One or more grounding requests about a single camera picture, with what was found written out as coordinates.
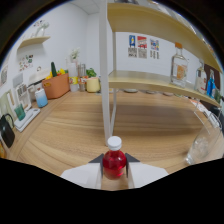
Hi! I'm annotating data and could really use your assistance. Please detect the small red syrup bottle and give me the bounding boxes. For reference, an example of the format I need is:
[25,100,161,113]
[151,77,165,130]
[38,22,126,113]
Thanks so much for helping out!
[101,135,128,181]

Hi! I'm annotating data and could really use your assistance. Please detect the clear bottle orange cap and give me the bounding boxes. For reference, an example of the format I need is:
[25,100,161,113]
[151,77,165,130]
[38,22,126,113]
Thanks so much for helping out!
[169,41,190,89]

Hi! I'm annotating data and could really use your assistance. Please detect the green cup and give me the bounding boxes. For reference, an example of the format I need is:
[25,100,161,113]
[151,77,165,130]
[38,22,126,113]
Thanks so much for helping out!
[13,103,27,122]

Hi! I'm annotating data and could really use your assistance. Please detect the white tray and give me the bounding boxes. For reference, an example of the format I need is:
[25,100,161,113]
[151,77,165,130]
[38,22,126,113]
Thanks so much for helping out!
[13,107,42,133]

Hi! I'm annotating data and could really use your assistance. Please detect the black kettle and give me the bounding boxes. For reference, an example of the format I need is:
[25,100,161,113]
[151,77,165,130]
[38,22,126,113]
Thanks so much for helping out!
[0,113,16,149]

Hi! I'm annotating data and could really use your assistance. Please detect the light blue cylinder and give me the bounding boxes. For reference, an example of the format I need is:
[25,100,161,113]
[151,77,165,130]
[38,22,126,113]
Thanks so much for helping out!
[34,87,49,109]

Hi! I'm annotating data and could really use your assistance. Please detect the pale yellow mug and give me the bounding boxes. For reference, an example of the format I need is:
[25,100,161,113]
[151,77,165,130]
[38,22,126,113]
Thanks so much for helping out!
[85,77,102,94]

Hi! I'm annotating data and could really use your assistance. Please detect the orange storage basket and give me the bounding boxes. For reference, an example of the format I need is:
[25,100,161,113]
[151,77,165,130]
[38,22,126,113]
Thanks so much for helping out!
[41,73,71,100]

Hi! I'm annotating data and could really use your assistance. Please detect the white canister yellow label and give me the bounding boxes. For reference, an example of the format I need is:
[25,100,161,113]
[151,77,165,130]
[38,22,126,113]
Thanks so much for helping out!
[67,62,79,93]

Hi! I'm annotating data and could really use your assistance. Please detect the green potted plant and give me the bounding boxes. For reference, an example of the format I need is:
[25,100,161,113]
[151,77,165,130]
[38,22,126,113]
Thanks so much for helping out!
[85,67,98,78]

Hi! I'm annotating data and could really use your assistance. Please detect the green toy cucumber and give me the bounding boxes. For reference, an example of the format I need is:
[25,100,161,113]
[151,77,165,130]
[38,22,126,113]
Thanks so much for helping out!
[50,61,58,78]

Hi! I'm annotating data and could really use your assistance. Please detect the blue liquid bottle silver cap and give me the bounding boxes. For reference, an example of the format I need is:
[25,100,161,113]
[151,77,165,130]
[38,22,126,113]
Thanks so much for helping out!
[206,69,218,99]

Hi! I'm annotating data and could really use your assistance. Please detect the white flowers in vase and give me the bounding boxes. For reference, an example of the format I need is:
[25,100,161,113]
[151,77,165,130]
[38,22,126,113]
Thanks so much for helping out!
[69,46,81,66]

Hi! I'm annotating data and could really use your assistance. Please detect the white frame wooden shelf rack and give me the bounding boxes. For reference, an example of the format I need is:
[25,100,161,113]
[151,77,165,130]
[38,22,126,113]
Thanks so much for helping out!
[98,0,224,148]

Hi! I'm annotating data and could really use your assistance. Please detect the multicolour wall poster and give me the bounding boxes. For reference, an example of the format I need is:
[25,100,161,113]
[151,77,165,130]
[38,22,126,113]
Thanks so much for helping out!
[149,38,160,60]

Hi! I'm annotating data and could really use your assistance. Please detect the wall photo collage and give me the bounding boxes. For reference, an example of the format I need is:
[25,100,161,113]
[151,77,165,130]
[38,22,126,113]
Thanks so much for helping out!
[18,54,35,73]

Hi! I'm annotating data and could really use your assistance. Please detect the red wall poster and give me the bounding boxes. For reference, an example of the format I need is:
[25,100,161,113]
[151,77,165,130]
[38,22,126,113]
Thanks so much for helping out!
[137,35,148,59]

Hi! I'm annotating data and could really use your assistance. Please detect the blue wall poster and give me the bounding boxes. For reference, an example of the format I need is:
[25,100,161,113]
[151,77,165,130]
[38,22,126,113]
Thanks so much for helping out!
[128,34,137,58]

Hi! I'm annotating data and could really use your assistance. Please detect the wooden wall shelf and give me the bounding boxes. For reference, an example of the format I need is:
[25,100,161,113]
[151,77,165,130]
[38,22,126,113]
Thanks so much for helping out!
[16,35,52,50]

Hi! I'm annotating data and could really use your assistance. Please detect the white figure on wall shelf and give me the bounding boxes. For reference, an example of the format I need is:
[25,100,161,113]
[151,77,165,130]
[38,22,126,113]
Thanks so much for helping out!
[33,21,50,38]

